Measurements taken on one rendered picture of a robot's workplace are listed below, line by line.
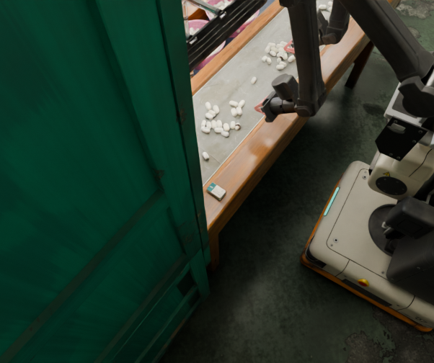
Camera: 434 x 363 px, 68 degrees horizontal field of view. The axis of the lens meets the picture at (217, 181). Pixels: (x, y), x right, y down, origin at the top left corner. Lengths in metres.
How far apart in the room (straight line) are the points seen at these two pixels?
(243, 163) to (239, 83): 0.42
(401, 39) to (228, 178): 0.66
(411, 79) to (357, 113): 1.70
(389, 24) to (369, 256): 1.14
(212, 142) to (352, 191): 0.84
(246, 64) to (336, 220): 0.86
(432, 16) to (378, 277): 2.49
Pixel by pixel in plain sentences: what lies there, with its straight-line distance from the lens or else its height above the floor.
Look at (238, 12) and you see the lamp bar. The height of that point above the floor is 1.08.
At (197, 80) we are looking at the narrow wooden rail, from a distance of 1.43.
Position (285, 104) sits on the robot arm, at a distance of 1.07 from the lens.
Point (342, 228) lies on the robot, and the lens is 1.68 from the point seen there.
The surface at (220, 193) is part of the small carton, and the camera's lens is 1.09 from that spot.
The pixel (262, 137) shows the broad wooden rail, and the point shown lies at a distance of 1.24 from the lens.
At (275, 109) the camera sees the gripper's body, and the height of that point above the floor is 0.94.
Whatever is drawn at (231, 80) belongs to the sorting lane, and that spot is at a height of 0.74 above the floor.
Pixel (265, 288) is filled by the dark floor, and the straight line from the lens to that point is 1.81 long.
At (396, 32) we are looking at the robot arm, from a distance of 0.79.
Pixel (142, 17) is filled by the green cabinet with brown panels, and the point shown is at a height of 1.59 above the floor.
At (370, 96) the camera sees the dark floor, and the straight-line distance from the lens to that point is 2.63.
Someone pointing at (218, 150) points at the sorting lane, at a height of 0.74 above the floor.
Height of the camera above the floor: 1.77
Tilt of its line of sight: 62 degrees down
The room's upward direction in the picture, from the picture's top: 2 degrees counter-clockwise
